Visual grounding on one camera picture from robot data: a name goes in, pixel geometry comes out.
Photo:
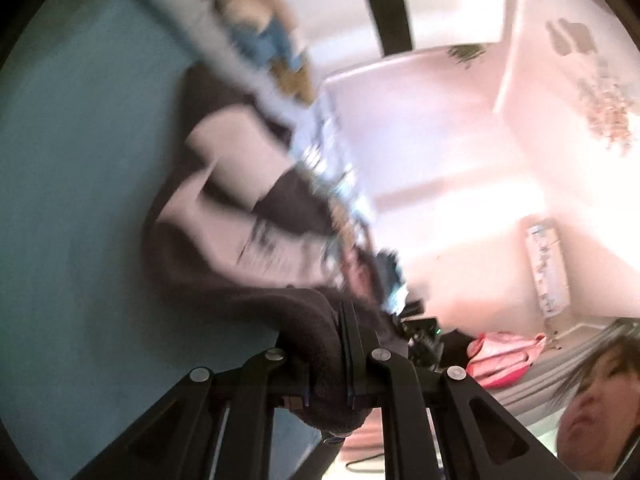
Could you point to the pink bag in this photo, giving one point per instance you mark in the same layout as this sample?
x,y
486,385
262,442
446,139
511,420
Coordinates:
x,y
500,360

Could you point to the person's head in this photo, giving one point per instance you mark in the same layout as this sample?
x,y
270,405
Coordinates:
x,y
600,410

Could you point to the beige and blue cloth pile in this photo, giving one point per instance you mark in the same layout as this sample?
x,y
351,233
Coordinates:
x,y
270,35

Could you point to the green hanging plant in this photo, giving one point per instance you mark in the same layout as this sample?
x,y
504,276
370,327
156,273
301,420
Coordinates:
x,y
467,54

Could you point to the black beam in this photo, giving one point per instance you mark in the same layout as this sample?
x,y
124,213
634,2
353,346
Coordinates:
x,y
387,5

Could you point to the teal bed sheet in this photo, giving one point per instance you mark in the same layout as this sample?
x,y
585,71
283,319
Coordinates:
x,y
75,210

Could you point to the white wall poster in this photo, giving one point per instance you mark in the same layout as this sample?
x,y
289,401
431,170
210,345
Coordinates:
x,y
547,270

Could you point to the grey wall decoration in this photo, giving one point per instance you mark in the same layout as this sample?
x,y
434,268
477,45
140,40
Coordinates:
x,y
570,37

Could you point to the light grey bedding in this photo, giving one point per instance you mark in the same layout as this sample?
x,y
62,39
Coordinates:
x,y
560,360

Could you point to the dark brown and white garment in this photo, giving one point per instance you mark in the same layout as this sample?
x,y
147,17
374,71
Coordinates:
x,y
210,240

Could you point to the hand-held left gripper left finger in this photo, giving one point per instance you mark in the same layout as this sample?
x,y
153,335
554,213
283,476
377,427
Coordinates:
x,y
250,410

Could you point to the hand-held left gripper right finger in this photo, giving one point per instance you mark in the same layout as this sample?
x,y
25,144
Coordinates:
x,y
352,390

